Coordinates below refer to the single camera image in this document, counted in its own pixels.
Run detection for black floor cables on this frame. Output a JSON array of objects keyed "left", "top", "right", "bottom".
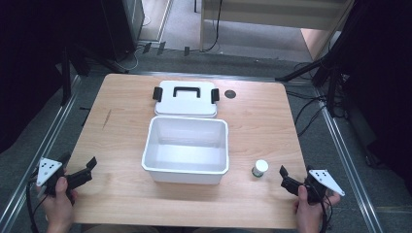
[{"left": 285, "top": 61, "right": 349, "bottom": 139}]

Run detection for black hanging cable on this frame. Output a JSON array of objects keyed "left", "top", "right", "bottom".
[{"left": 193, "top": 0, "right": 224, "bottom": 53}]

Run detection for dark curtain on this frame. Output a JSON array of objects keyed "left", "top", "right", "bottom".
[
  {"left": 0, "top": 0, "right": 108, "bottom": 154},
  {"left": 319, "top": 0, "right": 412, "bottom": 198}
]

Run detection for dark computer cabinet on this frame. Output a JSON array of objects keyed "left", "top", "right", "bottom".
[{"left": 98, "top": 0, "right": 146, "bottom": 62}]

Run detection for person's right hand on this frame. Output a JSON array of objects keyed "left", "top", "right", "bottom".
[{"left": 293, "top": 184, "right": 342, "bottom": 233}]

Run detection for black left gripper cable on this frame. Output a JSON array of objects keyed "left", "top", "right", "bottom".
[{"left": 24, "top": 174, "right": 50, "bottom": 233}]

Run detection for white plastic storage box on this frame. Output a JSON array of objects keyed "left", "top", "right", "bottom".
[{"left": 141, "top": 116, "right": 230, "bottom": 185}]

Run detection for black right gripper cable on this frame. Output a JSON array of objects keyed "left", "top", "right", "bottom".
[{"left": 310, "top": 181, "right": 335, "bottom": 233}]

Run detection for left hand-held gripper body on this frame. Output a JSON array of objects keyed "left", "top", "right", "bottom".
[{"left": 31, "top": 151, "right": 79, "bottom": 198}]

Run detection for aluminium floor rail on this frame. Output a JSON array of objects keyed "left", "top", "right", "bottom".
[
  {"left": 0, "top": 75, "right": 83, "bottom": 233},
  {"left": 311, "top": 86, "right": 387, "bottom": 233}
]

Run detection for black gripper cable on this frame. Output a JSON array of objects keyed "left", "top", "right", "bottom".
[
  {"left": 24, "top": 174, "right": 50, "bottom": 233},
  {"left": 310, "top": 181, "right": 335, "bottom": 233}
]

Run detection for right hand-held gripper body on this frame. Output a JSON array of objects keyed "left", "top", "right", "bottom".
[{"left": 292, "top": 165, "right": 346, "bottom": 206}]

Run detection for small white-capped bottle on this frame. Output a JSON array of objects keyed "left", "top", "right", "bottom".
[{"left": 251, "top": 158, "right": 270, "bottom": 179}]

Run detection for white lid with black handle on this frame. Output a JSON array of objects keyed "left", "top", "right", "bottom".
[{"left": 152, "top": 80, "right": 221, "bottom": 118}]

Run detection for white floor cable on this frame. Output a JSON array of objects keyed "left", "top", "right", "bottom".
[{"left": 113, "top": 14, "right": 154, "bottom": 73}]

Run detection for person's left hand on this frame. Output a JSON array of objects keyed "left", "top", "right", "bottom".
[{"left": 39, "top": 176, "right": 79, "bottom": 233}]

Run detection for black tripod stand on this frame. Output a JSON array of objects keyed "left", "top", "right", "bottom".
[
  {"left": 274, "top": 48, "right": 351, "bottom": 119},
  {"left": 59, "top": 40, "right": 130, "bottom": 107}
]

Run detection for light wooden furniture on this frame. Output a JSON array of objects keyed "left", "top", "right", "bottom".
[{"left": 198, "top": 0, "right": 356, "bottom": 62}]

